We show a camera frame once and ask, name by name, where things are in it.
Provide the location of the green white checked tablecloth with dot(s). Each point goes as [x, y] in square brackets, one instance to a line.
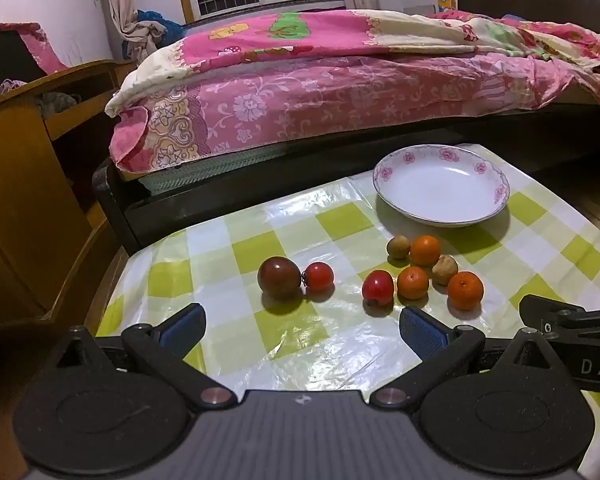
[290, 240]

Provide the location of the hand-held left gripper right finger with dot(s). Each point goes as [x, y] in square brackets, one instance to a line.
[422, 330]

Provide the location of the striped mattress edge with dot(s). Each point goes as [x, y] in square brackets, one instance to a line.
[205, 170]

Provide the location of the rough tan round fruit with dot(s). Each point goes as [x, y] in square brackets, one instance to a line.
[445, 270]

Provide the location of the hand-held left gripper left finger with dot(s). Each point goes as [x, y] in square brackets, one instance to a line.
[182, 327]

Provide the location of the small red tomato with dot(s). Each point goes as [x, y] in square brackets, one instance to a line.
[378, 286]
[320, 276]

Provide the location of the wooden desk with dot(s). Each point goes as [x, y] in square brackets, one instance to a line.
[15, 175]

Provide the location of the pink cartoon print quilt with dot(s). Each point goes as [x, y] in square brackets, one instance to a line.
[330, 30]

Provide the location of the orange tangerine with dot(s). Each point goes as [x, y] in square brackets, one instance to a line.
[464, 290]
[413, 282]
[425, 250]

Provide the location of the smooth brown longan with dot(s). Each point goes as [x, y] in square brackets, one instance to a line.
[398, 247]

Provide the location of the large dark red tomato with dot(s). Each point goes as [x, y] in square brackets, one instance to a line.
[279, 277]

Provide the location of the blue clothes pile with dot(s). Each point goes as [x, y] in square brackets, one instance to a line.
[155, 22]

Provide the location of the purple cloth bundle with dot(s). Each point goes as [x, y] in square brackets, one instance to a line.
[11, 86]

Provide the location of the grey cloth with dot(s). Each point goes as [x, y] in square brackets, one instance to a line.
[55, 102]

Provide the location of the pink cloth cover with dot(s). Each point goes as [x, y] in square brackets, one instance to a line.
[40, 45]

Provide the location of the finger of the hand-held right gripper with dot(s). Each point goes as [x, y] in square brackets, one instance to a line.
[555, 317]

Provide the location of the white floral rim plate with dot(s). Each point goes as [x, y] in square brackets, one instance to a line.
[440, 190]

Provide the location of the pink floral bed sheet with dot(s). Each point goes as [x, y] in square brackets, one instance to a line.
[330, 95]

